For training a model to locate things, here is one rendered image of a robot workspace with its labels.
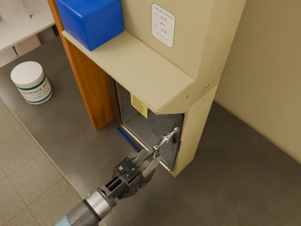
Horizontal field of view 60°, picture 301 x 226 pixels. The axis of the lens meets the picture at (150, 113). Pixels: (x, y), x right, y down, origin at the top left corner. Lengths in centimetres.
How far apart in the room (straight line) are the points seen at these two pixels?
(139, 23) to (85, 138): 66
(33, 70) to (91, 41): 67
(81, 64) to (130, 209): 53
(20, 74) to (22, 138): 123
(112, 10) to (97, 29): 5
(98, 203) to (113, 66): 37
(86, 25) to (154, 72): 17
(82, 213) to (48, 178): 144
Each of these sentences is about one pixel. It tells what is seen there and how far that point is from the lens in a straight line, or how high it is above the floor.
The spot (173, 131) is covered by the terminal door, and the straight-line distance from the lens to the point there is 74.
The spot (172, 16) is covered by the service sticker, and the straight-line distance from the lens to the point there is 50.
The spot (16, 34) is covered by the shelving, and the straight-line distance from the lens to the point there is 174.
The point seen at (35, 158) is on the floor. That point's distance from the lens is 228.
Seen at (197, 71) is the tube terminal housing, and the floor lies 153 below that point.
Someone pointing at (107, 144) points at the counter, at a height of 94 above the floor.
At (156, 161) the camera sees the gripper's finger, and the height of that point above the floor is 116.
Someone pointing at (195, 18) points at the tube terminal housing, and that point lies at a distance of 46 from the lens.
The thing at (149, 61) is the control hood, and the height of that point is 151.
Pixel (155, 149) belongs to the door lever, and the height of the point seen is 120.
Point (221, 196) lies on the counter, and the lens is 105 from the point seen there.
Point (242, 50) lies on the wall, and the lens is 104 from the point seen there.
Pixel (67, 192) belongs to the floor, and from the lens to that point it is 209.
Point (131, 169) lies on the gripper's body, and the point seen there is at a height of 122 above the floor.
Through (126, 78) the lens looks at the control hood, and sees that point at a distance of 54.
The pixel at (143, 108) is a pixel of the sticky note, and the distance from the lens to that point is 79.
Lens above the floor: 191
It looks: 56 degrees down
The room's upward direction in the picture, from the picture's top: straight up
